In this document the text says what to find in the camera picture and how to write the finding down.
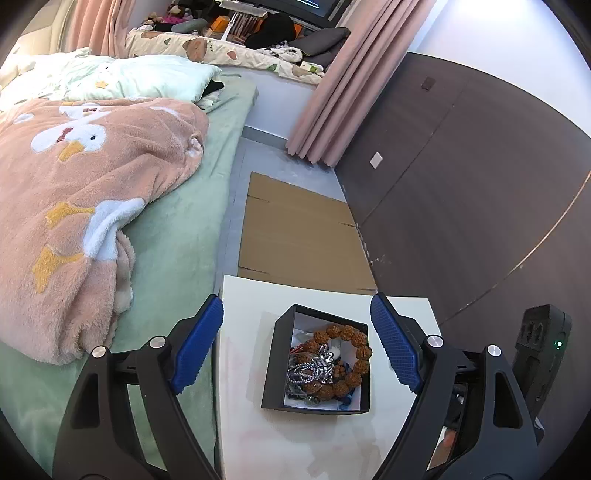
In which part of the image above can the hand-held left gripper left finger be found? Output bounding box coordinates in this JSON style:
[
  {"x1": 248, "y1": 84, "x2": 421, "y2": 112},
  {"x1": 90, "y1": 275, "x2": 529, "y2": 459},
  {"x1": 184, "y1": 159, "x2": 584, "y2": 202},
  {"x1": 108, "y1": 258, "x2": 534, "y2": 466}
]
[{"x1": 52, "y1": 294, "x2": 225, "y2": 480}]

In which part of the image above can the brown large bead bracelet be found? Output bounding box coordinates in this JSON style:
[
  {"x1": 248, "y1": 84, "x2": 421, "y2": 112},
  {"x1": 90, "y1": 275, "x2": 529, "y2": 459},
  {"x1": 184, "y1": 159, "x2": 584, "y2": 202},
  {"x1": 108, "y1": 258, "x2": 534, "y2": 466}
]
[{"x1": 305, "y1": 323, "x2": 374, "y2": 400}]

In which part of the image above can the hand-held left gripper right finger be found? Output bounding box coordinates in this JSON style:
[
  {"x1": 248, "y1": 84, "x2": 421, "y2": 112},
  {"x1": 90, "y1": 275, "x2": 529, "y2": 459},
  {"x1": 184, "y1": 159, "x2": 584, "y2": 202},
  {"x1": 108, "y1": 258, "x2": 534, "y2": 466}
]
[{"x1": 369, "y1": 292, "x2": 541, "y2": 480}]

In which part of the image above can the black jewelry box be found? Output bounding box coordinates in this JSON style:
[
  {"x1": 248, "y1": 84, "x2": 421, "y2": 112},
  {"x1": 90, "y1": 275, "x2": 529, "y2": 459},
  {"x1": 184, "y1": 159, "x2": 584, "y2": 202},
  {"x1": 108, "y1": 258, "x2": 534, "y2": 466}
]
[{"x1": 261, "y1": 303, "x2": 372, "y2": 415}]

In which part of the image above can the beige headboard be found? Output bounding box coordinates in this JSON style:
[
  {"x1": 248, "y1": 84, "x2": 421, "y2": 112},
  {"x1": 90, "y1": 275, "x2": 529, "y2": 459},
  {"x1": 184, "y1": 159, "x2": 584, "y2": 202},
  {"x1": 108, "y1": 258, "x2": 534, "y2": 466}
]
[{"x1": 18, "y1": 0, "x2": 75, "y2": 51}]

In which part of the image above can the pink curtain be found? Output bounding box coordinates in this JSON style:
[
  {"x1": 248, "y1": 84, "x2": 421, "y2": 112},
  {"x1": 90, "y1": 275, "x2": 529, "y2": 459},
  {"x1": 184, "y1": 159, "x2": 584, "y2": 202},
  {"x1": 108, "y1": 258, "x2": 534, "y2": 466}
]
[
  {"x1": 285, "y1": 0, "x2": 437, "y2": 168},
  {"x1": 69, "y1": 0, "x2": 139, "y2": 58}
]

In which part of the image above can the light green pillow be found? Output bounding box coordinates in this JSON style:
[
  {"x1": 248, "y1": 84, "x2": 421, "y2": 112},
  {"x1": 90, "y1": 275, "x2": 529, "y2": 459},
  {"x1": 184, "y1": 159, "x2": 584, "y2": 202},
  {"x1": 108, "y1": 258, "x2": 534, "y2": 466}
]
[{"x1": 60, "y1": 55, "x2": 222, "y2": 103}]

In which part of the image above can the bed with green sheet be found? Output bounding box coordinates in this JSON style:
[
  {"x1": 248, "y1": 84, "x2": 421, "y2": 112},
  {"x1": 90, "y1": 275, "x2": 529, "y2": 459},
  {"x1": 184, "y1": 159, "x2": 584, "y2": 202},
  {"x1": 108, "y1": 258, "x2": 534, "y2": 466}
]
[{"x1": 0, "y1": 74, "x2": 259, "y2": 476}]

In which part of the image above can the flattened cardboard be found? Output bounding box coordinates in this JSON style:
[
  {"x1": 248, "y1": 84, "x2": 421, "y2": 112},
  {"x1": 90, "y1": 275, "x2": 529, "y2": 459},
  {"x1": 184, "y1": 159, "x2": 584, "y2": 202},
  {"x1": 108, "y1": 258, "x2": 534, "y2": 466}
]
[{"x1": 238, "y1": 172, "x2": 378, "y2": 295}]

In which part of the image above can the pink duck print blanket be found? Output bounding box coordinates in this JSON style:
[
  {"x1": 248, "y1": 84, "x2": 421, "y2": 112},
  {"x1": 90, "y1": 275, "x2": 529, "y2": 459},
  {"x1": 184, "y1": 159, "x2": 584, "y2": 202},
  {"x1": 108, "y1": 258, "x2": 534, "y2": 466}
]
[{"x1": 0, "y1": 98, "x2": 210, "y2": 365}]

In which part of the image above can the white floral quilt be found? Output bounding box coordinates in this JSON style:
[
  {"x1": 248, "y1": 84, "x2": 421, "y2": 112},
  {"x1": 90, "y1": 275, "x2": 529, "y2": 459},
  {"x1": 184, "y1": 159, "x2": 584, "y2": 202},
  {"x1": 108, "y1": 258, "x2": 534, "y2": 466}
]
[{"x1": 0, "y1": 46, "x2": 116, "y2": 112}]

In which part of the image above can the silver chain bracelet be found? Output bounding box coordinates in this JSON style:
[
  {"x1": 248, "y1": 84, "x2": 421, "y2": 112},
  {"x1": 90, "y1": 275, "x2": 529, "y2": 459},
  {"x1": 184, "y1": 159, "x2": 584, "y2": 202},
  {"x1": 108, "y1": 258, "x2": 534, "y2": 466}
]
[{"x1": 287, "y1": 348, "x2": 338, "y2": 386}]

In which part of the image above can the black cushion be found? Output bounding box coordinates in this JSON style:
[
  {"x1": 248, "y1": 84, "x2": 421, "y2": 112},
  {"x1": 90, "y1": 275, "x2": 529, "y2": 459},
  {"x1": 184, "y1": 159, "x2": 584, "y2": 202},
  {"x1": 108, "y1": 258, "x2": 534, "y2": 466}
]
[{"x1": 245, "y1": 14, "x2": 296, "y2": 49}]

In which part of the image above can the pile of plush toys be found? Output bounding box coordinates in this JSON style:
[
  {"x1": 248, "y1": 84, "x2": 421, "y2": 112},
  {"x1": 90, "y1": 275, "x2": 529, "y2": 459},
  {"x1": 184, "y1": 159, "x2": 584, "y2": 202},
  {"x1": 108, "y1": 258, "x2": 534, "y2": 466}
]
[{"x1": 143, "y1": 2, "x2": 208, "y2": 35}]

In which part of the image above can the grey cushion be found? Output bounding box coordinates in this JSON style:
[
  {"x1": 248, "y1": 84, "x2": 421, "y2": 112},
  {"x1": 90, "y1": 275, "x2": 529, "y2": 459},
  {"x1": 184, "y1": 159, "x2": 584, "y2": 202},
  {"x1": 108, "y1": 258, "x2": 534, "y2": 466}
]
[{"x1": 288, "y1": 27, "x2": 351, "y2": 70}]

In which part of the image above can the dark brown wardrobe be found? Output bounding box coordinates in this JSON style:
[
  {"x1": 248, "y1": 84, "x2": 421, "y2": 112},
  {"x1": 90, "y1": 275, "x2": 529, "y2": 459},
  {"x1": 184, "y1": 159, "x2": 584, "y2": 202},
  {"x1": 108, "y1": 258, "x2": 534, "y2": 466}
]
[{"x1": 335, "y1": 52, "x2": 591, "y2": 370}]

